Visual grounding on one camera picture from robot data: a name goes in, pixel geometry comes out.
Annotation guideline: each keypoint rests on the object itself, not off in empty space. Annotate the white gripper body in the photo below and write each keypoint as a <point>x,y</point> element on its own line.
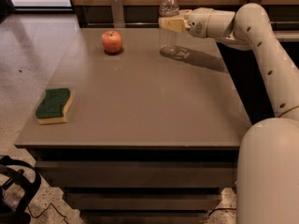
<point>198,22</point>

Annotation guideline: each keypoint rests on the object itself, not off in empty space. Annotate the clear plastic water bottle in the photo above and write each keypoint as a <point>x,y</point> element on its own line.
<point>167,38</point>

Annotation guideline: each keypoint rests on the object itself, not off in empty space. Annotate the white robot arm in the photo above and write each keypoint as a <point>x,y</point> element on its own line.
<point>267,182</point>

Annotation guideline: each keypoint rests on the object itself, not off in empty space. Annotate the green and yellow sponge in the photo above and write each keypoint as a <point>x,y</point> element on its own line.
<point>54,106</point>

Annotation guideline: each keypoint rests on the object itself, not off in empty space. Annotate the red apple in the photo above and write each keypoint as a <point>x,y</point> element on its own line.
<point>112,41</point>

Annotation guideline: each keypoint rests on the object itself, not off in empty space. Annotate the grey drawer cabinet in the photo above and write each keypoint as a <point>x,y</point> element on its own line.
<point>149,139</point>

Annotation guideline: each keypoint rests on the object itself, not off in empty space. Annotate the left metal bracket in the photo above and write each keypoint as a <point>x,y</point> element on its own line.
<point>117,11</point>

